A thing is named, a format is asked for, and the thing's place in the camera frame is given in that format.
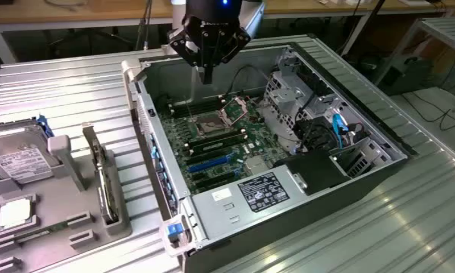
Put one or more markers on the silver CPU chip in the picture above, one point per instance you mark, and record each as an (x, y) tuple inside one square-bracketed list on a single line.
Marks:
[(15, 211)]

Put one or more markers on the blue case latch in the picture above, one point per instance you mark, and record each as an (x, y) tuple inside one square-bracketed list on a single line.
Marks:
[(174, 229)]

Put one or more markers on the metal slat side table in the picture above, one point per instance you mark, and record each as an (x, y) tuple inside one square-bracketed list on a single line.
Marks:
[(448, 31)]

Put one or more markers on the CPU socket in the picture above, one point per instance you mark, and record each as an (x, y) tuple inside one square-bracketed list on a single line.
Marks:
[(210, 125)]

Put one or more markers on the silver chipset heatsink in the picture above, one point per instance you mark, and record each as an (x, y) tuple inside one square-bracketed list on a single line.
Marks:
[(255, 166)]

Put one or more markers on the green RAM stick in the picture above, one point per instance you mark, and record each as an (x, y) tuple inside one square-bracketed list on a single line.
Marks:
[(42, 231)]

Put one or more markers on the metal socket cover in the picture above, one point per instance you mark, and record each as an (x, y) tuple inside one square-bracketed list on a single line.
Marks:
[(235, 109)]

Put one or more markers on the metal disk bay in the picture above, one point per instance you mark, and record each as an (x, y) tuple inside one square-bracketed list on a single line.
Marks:
[(358, 160)]

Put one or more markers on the open black PC case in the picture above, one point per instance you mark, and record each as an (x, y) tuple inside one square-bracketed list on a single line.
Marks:
[(364, 199)]

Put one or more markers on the silver hard disk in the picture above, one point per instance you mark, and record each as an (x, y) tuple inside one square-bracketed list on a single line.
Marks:
[(19, 153)]

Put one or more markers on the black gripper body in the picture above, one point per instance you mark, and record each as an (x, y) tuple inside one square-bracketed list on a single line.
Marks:
[(213, 17)]

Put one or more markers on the wooden desk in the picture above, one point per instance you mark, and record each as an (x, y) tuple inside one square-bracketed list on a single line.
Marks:
[(99, 12)]

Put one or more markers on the green motherboard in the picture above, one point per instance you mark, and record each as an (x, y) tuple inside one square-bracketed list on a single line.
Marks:
[(258, 133)]

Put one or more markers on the black box on floor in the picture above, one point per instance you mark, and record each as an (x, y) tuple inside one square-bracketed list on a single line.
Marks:
[(410, 74)]

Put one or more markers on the metal drive cage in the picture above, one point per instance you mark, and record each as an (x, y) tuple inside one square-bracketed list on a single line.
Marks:
[(289, 99)]

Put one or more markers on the grey parts rack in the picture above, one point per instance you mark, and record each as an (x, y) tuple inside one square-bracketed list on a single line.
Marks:
[(61, 204)]

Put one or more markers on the grey power supply unit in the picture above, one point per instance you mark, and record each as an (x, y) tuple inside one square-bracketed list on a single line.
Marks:
[(219, 216)]

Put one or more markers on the black chair base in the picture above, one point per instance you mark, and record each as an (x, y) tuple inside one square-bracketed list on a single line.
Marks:
[(95, 34)]

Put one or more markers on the black RAM slot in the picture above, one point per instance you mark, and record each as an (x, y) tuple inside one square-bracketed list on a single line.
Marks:
[(201, 111), (197, 105)]

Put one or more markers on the black RAM stick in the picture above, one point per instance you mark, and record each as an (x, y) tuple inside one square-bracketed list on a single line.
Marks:
[(217, 143)]

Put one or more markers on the green graphics card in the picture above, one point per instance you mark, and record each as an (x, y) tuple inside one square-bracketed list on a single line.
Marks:
[(105, 176)]

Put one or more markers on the black expansion slot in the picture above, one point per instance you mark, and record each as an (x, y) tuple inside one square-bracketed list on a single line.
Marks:
[(206, 157), (217, 181)]

